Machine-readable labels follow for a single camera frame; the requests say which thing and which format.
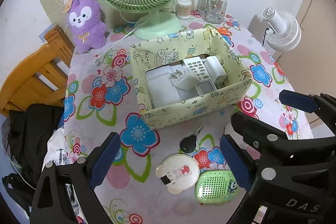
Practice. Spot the light blue printed paper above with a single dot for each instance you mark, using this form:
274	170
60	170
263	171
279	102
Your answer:
47	32

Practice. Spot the white charger with prongs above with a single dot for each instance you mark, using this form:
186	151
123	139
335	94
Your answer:
186	82

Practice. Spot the black car key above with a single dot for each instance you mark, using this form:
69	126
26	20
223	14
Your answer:
187	145

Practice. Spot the white printed cloth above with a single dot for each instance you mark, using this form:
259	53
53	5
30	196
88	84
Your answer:
56	155

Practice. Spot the cotton swab jar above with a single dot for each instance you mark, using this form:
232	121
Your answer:
184	10

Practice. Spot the wooden chair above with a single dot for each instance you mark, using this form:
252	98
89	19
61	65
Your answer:
34	69

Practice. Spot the white remote control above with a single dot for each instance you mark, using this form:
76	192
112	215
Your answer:
195	66

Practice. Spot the tall white power adapter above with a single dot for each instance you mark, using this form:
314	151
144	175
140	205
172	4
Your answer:
215	69

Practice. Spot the floral tablecloth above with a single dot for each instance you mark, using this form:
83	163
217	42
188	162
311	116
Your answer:
99	129

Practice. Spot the dark clothing pile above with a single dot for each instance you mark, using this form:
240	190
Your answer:
31	129

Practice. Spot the round cream pocket mirror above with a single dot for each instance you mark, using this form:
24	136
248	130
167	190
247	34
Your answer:
178	169

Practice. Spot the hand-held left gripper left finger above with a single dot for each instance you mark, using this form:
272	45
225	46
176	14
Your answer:
105	158

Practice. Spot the white floor fan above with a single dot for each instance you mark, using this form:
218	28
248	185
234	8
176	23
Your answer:
278	24

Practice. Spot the glass mug jar green lid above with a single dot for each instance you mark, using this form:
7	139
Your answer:
214	8

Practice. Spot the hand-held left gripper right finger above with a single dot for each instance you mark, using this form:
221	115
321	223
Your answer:
236	161

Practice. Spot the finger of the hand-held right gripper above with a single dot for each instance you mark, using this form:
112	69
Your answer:
262	132
299	102

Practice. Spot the purple plush toy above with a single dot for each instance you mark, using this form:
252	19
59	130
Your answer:
86	29

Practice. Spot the green perforated panda case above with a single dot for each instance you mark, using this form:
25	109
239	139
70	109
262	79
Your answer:
212	187

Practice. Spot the green printed cardboard box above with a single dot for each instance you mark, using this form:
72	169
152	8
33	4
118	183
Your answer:
183	113

